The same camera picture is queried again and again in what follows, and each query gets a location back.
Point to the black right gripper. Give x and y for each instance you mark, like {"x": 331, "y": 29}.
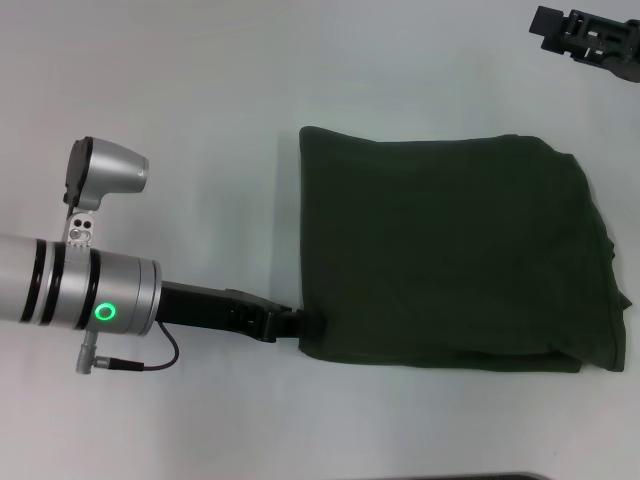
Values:
{"x": 630, "y": 50}

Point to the dark green FREE t-shirt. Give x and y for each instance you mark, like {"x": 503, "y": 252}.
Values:
{"x": 440, "y": 250}

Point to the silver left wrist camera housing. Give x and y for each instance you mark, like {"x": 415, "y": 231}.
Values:
{"x": 110, "y": 170}

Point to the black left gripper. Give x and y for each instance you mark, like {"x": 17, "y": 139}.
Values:
{"x": 210, "y": 310}

